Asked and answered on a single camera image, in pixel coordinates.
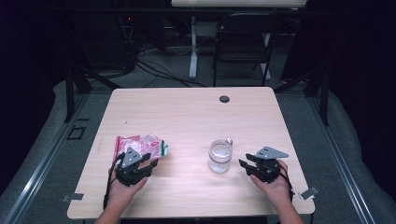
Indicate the person's right hand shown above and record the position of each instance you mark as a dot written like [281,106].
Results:
[278,189]

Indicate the clear jar with beige rim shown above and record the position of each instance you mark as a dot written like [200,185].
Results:
[219,165]

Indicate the white table leg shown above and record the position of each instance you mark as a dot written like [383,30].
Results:
[266,68]
[193,59]

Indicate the person's left hand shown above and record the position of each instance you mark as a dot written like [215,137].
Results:
[121,193]

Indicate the black folding chair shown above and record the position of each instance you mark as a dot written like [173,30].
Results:
[246,25]

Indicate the short black floor tape strip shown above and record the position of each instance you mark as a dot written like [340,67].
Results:
[82,119]

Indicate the clear round hinged lid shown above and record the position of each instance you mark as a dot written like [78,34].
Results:
[220,147]

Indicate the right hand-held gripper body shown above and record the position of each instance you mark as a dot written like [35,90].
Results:
[266,169]

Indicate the pink white plastic bag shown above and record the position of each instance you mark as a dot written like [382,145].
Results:
[146,146]

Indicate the black metal stand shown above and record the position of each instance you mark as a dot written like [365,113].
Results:
[324,102]
[69,99]

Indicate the metal floor rail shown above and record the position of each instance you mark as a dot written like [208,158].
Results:
[342,161]
[40,161]

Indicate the grey tape piece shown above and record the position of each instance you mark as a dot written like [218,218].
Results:
[73,197]
[308,193]

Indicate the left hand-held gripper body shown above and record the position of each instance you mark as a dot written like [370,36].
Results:
[129,174]

